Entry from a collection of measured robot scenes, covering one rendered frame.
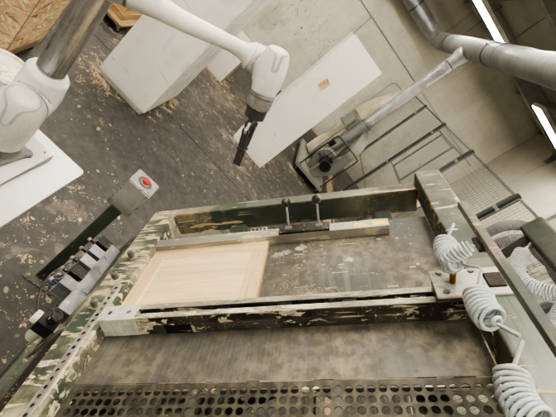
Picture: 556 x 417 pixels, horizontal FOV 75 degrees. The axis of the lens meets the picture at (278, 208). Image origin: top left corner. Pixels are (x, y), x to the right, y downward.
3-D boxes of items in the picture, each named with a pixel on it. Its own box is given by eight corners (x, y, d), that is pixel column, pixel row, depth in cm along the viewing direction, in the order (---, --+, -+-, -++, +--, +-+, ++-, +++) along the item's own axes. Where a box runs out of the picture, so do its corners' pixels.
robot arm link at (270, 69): (279, 102, 124) (275, 90, 135) (297, 57, 116) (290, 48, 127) (249, 91, 121) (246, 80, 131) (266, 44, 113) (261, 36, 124)
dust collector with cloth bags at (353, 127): (297, 142, 760) (389, 72, 673) (317, 167, 780) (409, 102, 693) (290, 166, 640) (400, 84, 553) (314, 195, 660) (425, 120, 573)
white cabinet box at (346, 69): (242, 126, 563) (352, 31, 482) (266, 154, 580) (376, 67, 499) (232, 137, 510) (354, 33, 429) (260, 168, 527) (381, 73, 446)
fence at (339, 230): (161, 247, 157) (159, 240, 156) (387, 226, 141) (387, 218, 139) (157, 254, 153) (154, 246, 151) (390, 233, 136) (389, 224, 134)
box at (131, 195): (117, 189, 174) (141, 168, 167) (136, 206, 178) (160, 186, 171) (105, 201, 164) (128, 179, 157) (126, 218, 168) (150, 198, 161)
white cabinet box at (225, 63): (203, 50, 615) (233, 19, 587) (227, 78, 632) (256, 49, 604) (194, 52, 576) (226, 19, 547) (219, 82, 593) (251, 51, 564)
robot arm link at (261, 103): (277, 96, 130) (271, 111, 133) (255, 84, 131) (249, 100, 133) (271, 100, 122) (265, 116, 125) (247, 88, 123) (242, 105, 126)
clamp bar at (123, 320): (117, 317, 123) (87, 261, 111) (498, 295, 101) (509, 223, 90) (103, 341, 114) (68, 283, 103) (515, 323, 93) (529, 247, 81)
